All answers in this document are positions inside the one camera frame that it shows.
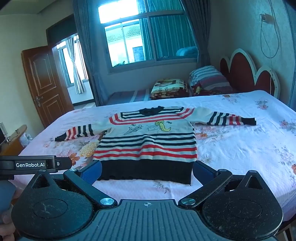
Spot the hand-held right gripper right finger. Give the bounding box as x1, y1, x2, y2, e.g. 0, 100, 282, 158
180, 160, 269, 208

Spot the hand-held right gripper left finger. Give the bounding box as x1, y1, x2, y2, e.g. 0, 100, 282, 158
28, 159, 118, 208

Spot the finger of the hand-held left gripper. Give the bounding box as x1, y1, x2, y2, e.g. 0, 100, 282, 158
56, 157, 73, 169

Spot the striped knit sweater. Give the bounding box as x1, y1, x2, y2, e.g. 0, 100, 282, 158
55, 105, 257, 186

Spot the person's left hand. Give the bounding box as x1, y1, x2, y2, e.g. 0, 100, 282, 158
0, 209, 16, 241

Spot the wooden side table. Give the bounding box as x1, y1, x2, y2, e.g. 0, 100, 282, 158
0, 125, 28, 156

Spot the floral white bed sheet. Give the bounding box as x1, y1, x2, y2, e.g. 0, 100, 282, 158
9, 90, 296, 223

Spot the brown wooden door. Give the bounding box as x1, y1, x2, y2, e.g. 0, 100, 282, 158
21, 45, 75, 128

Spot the red patterned blanket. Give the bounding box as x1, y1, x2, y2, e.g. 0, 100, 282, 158
191, 83, 222, 96

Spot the striped mattress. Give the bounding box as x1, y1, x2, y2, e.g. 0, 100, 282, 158
105, 89, 153, 106

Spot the folded printed blanket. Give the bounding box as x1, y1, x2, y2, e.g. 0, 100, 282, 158
150, 79, 190, 100

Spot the white sheer curtain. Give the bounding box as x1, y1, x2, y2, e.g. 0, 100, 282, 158
66, 37, 85, 94

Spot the striped pillow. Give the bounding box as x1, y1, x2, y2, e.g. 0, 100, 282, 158
188, 65, 234, 94

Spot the red and white headboard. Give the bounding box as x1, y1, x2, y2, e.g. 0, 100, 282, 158
219, 48, 281, 98

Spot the grey curtain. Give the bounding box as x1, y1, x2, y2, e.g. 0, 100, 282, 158
180, 0, 212, 67
73, 0, 109, 107

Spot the teal cloth bundle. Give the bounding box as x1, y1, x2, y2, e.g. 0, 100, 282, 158
176, 46, 199, 57

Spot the sliding glass window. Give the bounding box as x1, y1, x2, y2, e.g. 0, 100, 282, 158
97, 0, 199, 69

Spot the white hanging cable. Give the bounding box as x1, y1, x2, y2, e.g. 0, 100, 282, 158
260, 14, 280, 95

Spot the wall socket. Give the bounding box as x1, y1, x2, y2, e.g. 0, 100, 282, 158
260, 13, 274, 24

